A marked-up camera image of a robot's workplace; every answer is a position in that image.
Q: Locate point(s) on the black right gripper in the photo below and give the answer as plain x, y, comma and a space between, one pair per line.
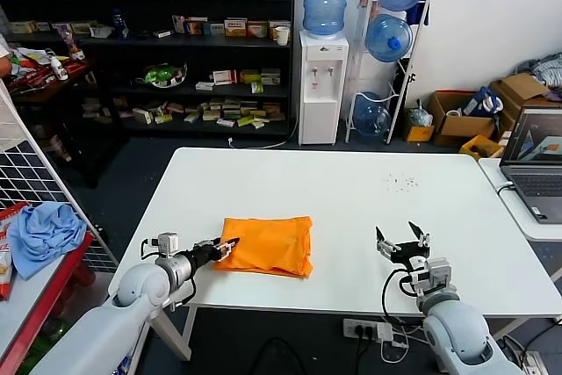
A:
408, 252

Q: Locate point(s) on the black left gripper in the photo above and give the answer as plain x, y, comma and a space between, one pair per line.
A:
205, 254

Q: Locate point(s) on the orange t-shirt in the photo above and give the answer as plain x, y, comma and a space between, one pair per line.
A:
268, 243

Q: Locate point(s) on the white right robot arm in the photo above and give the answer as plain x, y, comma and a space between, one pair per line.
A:
452, 331

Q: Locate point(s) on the person forearm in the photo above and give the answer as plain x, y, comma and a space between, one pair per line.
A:
4, 67

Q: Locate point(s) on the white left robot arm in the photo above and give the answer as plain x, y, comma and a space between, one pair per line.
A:
140, 287

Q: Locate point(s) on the pile of grey clothes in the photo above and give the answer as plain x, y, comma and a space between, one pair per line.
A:
545, 72

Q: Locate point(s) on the white power adapter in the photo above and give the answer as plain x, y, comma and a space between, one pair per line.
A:
385, 333

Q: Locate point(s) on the white power strip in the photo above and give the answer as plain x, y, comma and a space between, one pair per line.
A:
351, 329

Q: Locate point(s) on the small yellow box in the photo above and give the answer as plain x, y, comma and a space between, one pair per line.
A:
418, 133

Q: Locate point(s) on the yellow crate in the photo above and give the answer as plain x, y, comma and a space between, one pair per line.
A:
479, 146

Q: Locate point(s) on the clear plastic bag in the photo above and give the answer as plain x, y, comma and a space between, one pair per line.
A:
420, 116

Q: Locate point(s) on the large open cardboard box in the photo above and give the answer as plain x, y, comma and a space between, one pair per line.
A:
466, 127

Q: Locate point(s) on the white tape roll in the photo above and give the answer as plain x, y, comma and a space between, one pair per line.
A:
454, 114

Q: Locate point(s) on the white metal jug rack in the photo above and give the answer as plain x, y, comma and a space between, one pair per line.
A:
398, 103

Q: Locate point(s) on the grey laptop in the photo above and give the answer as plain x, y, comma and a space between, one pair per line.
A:
535, 182

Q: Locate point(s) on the blue white bag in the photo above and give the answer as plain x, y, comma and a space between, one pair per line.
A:
481, 100

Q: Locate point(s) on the white water dispenser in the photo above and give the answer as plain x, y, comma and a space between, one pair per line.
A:
319, 98

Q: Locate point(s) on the red white medicine box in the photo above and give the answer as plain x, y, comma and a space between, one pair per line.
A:
225, 77

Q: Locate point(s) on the black side table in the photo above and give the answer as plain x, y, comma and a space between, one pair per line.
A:
101, 129

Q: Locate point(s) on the grey floor power strip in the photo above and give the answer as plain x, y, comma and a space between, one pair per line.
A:
535, 359

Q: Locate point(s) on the crumpled light blue cloth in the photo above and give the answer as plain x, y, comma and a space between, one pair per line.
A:
44, 234

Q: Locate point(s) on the bowl of green packets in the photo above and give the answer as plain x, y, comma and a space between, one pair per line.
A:
161, 75

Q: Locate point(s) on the red white shelf rack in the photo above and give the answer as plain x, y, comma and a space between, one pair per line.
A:
44, 296

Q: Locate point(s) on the brown cardboard box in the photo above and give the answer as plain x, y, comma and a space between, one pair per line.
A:
523, 87

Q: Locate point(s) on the black shelving unit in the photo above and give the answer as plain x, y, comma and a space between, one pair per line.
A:
145, 52

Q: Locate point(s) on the white paper cup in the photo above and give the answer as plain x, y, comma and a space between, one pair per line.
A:
282, 37

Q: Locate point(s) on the orange white medicine box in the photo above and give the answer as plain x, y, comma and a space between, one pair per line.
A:
235, 29

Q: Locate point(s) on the red snack bag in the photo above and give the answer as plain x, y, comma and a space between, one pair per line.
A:
6, 261

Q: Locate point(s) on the dark blue hanging cloth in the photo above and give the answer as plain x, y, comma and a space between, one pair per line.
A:
415, 12

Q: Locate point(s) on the blue plastic bottle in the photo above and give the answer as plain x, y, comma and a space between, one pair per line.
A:
118, 26

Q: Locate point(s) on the pink drink bottle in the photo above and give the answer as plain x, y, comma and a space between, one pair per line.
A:
74, 48

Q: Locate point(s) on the person torso white shirt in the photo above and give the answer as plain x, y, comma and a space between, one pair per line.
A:
3, 48

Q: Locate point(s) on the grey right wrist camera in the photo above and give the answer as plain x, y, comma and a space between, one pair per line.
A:
434, 276

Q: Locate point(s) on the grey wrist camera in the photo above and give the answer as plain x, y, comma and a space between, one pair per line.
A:
167, 243
434, 276

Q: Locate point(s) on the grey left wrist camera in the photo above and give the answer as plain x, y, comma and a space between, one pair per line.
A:
167, 243

